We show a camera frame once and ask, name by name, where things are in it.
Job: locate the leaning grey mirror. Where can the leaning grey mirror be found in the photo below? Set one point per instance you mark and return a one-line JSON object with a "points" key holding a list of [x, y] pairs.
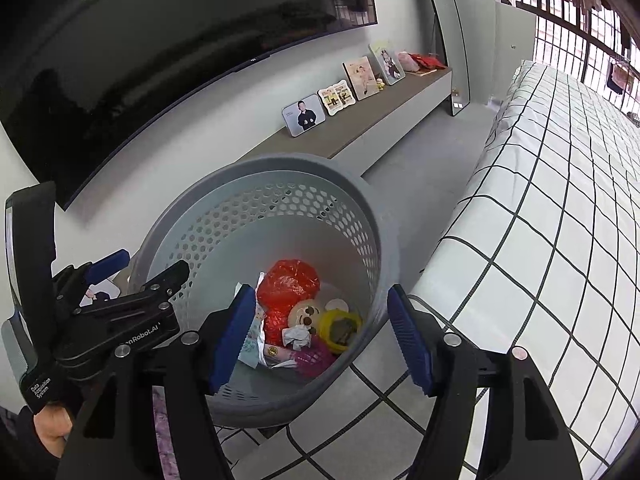
{"points": [[448, 16]]}

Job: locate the purple fluffy rug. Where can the purple fluffy rug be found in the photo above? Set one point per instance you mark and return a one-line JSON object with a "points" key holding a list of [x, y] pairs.
{"points": [[162, 433]]}

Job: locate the yellow plastic ring lid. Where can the yellow plastic ring lid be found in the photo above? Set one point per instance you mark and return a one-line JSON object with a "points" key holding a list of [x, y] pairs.
{"points": [[338, 329]]}

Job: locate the yellow scalloped photo frame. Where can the yellow scalloped photo frame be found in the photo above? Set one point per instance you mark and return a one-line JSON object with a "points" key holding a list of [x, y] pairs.
{"points": [[336, 97]]}

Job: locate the grey perforated laundry basket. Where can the grey perforated laundry basket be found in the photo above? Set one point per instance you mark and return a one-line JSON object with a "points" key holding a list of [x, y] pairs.
{"points": [[236, 223]]}

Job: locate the cream smiley face toy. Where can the cream smiley face toy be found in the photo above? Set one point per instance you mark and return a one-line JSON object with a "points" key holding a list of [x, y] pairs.
{"points": [[307, 313]]}

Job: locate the large black television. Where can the large black television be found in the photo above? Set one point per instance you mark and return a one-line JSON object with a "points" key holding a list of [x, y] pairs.
{"points": [[81, 78]]}

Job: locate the red plastic bag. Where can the red plastic bag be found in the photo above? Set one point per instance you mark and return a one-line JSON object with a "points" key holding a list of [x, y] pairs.
{"points": [[287, 283]]}

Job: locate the checkered white tablecloth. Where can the checkered white tablecloth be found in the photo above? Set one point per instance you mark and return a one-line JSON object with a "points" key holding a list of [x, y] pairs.
{"points": [[541, 252]]}

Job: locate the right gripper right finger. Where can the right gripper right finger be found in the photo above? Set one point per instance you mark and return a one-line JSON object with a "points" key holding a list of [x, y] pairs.
{"points": [[444, 367]]}

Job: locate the red folded cloth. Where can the red folded cloth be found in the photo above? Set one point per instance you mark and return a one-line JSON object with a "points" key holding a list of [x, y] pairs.
{"points": [[427, 62]]}

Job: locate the child photo white frame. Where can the child photo white frame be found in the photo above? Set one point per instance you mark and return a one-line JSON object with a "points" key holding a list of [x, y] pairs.
{"points": [[387, 59]]}

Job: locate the grey cabinet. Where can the grey cabinet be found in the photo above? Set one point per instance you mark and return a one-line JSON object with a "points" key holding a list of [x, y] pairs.
{"points": [[514, 43]]}

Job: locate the man portrait photo frame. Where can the man portrait photo frame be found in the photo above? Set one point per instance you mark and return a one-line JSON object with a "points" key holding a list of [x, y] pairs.
{"points": [[303, 115]]}

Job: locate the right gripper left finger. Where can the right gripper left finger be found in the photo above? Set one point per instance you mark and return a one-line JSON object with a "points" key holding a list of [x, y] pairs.
{"points": [[201, 362]]}

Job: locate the blue wet wipes packet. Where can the blue wet wipes packet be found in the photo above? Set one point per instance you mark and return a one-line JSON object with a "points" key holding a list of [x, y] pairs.
{"points": [[252, 353]]}

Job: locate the pink plastic shuttlecock basket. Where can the pink plastic shuttlecock basket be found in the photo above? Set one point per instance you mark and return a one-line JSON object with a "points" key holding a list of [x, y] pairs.
{"points": [[312, 363]]}

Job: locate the white plastic cup lid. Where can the white plastic cup lid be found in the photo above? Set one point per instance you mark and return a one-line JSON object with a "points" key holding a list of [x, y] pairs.
{"points": [[336, 304]]}

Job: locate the person left hand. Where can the person left hand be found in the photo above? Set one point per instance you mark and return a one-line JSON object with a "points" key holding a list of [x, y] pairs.
{"points": [[53, 424]]}

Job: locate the white tissue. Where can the white tissue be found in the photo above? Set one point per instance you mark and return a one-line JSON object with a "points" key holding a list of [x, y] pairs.
{"points": [[297, 337]]}

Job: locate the wooden tv console shelf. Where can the wooden tv console shelf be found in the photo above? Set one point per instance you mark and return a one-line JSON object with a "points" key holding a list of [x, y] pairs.
{"points": [[359, 136]]}

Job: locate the pink snack stick wrapper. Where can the pink snack stick wrapper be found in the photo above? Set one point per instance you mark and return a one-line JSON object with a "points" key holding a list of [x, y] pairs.
{"points": [[279, 357]]}

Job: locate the baby photo canvas frame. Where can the baby photo canvas frame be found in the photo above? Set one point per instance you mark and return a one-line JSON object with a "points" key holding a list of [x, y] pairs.
{"points": [[361, 77]]}

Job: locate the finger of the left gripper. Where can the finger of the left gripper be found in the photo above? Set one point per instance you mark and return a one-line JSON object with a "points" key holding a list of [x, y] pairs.
{"points": [[160, 289], [106, 267]]}

